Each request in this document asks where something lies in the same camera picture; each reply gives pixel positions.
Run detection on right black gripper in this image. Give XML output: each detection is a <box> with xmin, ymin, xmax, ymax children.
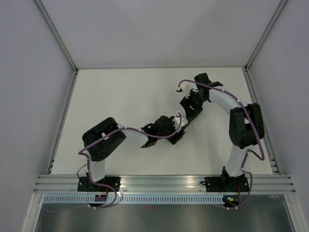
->
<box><xmin>180</xmin><ymin>88</ymin><xmax>207</xmax><ymax>117</ymax></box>

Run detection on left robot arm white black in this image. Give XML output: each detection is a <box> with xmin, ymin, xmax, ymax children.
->
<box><xmin>79</xmin><ymin>112</ymin><xmax>189</xmax><ymax>191</ymax></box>

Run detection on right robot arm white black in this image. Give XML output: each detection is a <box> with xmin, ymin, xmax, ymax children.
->
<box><xmin>175</xmin><ymin>73</ymin><xmax>265</xmax><ymax>192</ymax></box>

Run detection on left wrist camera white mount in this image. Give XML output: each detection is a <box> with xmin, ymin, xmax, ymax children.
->
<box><xmin>172</xmin><ymin>112</ymin><xmax>189</xmax><ymax>129</ymax></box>

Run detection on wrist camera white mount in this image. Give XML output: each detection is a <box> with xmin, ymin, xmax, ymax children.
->
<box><xmin>172</xmin><ymin>112</ymin><xmax>189</xmax><ymax>129</ymax></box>
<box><xmin>176</xmin><ymin>82</ymin><xmax>191</xmax><ymax>99</ymax></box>

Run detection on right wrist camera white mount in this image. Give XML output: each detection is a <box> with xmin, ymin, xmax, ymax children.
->
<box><xmin>176</xmin><ymin>82</ymin><xmax>191</xmax><ymax>99</ymax></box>

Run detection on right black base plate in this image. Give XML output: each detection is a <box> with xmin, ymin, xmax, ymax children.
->
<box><xmin>204</xmin><ymin>175</ymin><xmax>250</xmax><ymax>193</ymax></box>

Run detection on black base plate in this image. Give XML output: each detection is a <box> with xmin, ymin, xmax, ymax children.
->
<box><xmin>77</xmin><ymin>176</ymin><xmax>121</xmax><ymax>192</ymax></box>
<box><xmin>204</xmin><ymin>175</ymin><xmax>250</xmax><ymax>193</ymax></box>

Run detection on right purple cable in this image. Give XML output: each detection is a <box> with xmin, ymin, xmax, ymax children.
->
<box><xmin>177</xmin><ymin>79</ymin><xmax>265</xmax><ymax>210</ymax></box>

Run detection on purple cable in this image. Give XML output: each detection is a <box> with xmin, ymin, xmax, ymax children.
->
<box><xmin>177</xmin><ymin>79</ymin><xmax>265</xmax><ymax>210</ymax></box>
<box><xmin>42</xmin><ymin>113</ymin><xmax>183</xmax><ymax>213</ymax></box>

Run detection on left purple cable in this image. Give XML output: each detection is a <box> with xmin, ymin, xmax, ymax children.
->
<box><xmin>42</xmin><ymin>113</ymin><xmax>183</xmax><ymax>213</ymax></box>

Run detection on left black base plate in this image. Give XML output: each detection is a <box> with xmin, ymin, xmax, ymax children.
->
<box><xmin>77</xmin><ymin>176</ymin><xmax>121</xmax><ymax>192</ymax></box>

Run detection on aluminium front rail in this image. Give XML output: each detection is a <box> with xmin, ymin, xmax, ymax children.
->
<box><xmin>33</xmin><ymin>174</ymin><xmax>296</xmax><ymax>195</ymax></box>

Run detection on right aluminium frame post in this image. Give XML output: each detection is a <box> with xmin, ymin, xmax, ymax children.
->
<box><xmin>243</xmin><ymin>0</ymin><xmax>289</xmax><ymax>72</ymax></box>

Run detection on aluminium frame post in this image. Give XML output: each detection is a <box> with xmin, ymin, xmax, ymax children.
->
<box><xmin>243</xmin><ymin>0</ymin><xmax>289</xmax><ymax>72</ymax></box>
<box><xmin>33</xmin><ymin>0</ymin><xmax>78</xmax><ymax>73</ymax></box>

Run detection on white slotted cable duct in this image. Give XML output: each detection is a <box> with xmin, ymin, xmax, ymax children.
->
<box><xmin>43</xmin><ymin>194</ymin><xmax>224</xmax><ymax>204</ymax></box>

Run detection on left aluminium frame post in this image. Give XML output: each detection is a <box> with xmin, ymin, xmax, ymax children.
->
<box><xmin>33</xmin><ymin>0</ymin><xmax>78</xmax><ymax>73</ymax></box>

